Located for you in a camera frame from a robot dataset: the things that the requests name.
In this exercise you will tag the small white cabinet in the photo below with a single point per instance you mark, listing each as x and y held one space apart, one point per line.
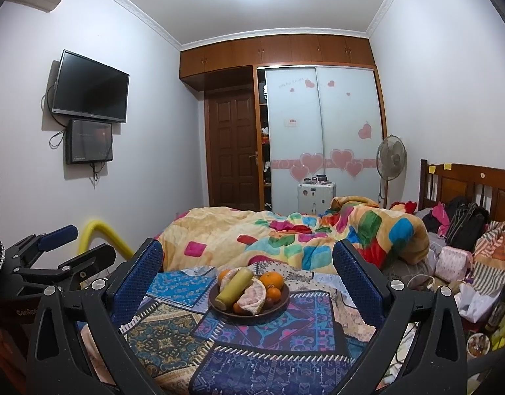
316 197

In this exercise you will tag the greenish yellow sugarcane piece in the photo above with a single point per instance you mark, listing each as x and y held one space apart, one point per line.
235 288

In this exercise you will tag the standing fan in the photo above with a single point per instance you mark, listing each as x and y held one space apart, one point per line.
391 157

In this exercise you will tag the black backpack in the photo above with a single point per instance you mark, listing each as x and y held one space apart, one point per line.
466 224

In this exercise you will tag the wooden bed headboard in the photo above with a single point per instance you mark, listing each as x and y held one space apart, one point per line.
474 181

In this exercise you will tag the small wall-mounted screen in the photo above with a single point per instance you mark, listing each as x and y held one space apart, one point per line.
90 140

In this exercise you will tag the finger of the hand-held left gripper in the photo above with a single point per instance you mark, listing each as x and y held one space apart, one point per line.
83 263
55 236

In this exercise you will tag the colourful patch yellow quilt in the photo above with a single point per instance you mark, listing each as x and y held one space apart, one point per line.
219 234

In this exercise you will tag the red plush toy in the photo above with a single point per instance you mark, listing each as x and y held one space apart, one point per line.
404 207

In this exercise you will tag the frosted wardrobe sliding doors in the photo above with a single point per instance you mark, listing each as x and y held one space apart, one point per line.
343 131

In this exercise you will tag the brown wooden door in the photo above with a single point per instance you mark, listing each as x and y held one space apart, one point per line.
231 152

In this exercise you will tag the wooden overhead cabinets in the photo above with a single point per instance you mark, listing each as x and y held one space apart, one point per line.
277 53

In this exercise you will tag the round tin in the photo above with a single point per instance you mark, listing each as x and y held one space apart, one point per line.
478 343

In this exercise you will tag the pink cloth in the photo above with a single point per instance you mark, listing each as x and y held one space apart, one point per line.
440 216

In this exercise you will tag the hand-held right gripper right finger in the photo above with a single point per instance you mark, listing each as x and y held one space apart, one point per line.
355 279

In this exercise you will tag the yellow foam tube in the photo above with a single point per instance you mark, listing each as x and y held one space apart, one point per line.
102 232

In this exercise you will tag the dark glass bottle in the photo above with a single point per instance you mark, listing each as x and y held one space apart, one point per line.
501 304

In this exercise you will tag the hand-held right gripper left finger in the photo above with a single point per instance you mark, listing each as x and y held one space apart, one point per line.
139 279

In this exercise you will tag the blue patchwork printed blanket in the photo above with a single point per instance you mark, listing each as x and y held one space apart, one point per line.
236 354

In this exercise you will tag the striped fabric bag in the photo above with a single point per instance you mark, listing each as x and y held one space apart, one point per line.
495 251

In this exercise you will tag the large orange with sticker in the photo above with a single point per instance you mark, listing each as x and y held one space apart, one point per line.
272 279

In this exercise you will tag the small orange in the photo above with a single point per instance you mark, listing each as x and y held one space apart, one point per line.
238 307
273 294

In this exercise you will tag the wall-mounted black television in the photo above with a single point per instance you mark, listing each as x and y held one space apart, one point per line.
92 86

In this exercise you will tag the pink patterned bag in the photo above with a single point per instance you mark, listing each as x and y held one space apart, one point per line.
454 263

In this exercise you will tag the peeled pomelo piece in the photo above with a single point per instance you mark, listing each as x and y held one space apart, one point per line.
252 296

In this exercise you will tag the white plastic bag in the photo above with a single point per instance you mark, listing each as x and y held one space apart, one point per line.
476 302

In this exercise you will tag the brown round plate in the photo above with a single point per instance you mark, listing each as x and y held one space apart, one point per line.
277 308

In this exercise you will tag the small red fruit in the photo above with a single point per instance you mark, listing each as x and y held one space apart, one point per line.
269 303

